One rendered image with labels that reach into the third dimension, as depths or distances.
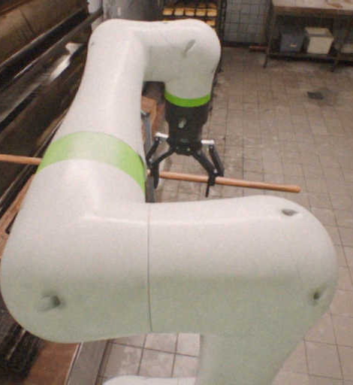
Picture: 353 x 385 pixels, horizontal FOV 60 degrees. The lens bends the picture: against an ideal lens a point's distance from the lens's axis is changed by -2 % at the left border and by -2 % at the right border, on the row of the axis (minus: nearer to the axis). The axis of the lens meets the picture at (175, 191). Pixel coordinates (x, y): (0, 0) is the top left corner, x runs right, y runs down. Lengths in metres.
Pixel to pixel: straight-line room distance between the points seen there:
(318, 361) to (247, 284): 2.06
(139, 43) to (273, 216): 0.40
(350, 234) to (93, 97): 2.71
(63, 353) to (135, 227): 1.39
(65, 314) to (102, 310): 0.03
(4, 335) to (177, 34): 1.18
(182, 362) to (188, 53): 1.84
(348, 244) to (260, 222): 2.63
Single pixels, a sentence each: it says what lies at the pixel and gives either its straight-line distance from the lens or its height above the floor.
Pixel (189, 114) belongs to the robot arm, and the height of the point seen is 1.71.
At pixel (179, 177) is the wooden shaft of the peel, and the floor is 1.20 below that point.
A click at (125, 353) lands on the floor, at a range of 2.16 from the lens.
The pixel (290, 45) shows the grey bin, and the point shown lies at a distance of 5.58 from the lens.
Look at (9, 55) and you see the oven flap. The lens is 1.81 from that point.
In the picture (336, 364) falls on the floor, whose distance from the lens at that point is 2.33.
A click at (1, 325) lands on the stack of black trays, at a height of 0.87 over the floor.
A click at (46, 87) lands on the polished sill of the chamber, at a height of 1.17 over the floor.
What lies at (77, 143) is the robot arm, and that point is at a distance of 0.32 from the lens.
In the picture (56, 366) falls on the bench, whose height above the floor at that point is 0.58.
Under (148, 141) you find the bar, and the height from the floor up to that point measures 0.75.
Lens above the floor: 2.03
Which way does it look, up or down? 44 degrees down
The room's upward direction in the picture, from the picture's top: straight up
